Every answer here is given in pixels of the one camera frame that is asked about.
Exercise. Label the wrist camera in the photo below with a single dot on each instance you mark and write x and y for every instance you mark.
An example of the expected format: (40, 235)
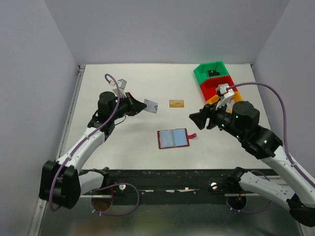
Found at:
(225, 94)
(121, 87)

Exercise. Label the yellow plastic bin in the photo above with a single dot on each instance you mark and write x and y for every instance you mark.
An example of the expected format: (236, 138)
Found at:
(234, 99)

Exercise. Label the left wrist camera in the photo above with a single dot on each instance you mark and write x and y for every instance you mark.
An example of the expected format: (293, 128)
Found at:
(121, 87)

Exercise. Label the red plastic bin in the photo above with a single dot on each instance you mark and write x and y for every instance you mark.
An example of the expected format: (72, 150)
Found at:
(208, 87)

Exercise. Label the white VIP card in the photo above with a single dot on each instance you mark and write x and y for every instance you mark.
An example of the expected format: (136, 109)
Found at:
(151, 106)

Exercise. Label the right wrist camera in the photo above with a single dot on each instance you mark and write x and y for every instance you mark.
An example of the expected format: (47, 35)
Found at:
(225, 94)

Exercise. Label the black item in green bin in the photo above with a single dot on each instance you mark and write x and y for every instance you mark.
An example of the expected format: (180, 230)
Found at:
(213, 73)

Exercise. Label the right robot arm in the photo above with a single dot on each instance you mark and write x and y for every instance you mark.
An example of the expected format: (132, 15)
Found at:
(298, 197)

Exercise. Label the green plastic bin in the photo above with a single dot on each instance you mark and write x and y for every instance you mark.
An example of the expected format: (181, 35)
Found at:
(201, 72)

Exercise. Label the aluminium left side rail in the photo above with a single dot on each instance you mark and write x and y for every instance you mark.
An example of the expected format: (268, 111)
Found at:
(81, 70)

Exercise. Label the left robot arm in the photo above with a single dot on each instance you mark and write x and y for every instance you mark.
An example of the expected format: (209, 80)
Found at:
(63, 181)

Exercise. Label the gold credit card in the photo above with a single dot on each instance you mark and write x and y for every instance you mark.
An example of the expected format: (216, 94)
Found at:
(176, 103)

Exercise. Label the red leather card holder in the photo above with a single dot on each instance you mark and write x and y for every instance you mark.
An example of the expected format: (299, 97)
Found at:
(174, 138)

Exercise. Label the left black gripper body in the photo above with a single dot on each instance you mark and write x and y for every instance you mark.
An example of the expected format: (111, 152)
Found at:
(126, 106)

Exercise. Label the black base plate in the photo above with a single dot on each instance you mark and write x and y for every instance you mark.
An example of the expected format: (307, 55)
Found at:
(169, 187)

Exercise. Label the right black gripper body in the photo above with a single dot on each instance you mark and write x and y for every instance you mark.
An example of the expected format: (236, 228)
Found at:
(218, 117)

